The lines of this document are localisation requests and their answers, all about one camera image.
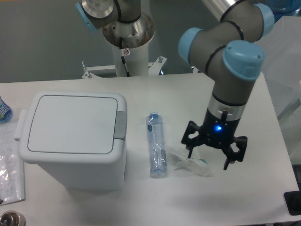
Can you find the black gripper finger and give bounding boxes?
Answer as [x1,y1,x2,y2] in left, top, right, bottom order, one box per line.
[181,121,205,159]
[222,136,248,170]

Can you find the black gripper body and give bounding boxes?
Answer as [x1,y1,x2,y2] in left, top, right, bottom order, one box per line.
[199,110,240,149]

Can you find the white plastic trash can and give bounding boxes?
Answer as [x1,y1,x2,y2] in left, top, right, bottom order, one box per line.
[18,91,127,191]

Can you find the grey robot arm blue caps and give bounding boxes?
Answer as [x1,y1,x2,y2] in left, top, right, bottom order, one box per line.
[75,0,275,166]

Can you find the crumpled white plastic wrapper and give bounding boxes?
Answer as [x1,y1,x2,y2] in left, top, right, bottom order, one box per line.
[166,146,214,178]

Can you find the clear crushed plastic bottle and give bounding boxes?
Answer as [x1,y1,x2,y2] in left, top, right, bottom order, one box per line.
[146,111,167,178]

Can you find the black device at table edge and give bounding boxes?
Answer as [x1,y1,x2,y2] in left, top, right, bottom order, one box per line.
[284,191,301,216]

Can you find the blue water jug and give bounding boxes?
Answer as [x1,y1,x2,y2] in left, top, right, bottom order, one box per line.
[269,0,301,16]

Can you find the paper sheet in plastic sleeve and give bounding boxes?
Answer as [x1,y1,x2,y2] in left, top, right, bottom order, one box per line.
[0,121,25,206]

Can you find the blue green bottle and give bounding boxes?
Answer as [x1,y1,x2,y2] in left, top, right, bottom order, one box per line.
[0,98,13,123]

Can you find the round metal connector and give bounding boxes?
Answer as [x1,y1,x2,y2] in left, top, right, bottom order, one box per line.
[0,210,26,226]

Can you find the white pedestal base frame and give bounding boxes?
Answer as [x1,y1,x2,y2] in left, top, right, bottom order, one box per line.
[81,55,203,80]

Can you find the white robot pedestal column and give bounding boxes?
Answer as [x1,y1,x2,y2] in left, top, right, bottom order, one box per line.
[103,12,155,77]

